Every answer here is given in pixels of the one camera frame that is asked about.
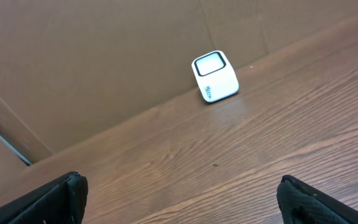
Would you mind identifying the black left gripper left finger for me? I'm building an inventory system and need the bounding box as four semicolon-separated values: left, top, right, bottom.
0;172;88;224

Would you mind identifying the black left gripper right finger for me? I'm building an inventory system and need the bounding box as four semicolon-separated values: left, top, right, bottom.
277;175;358;224

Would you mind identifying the white barcode scanner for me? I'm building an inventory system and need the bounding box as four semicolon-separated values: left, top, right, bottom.
191;50;239;103

